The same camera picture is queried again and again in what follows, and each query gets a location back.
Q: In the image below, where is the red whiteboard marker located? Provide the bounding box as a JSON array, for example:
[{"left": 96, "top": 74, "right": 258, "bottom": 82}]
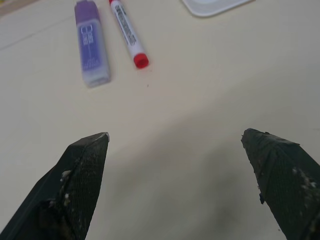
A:
[{"left": 108, "top": 0, "right": 151, "bottom": 70}]

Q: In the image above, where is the white tray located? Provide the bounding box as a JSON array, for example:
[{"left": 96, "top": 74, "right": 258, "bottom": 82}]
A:
[{"left": 180, "top": 0, "right": 256, "bottom": 18}]

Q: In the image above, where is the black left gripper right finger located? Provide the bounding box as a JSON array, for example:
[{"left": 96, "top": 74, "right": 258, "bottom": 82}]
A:
[{"left": 240, "top": 127, "right": 320, "bottom": 240}]

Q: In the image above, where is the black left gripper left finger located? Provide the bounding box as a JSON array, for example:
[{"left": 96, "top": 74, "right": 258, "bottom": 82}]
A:
[{"left": 0, "top": 131, "right": 111, "bottom": 240}]

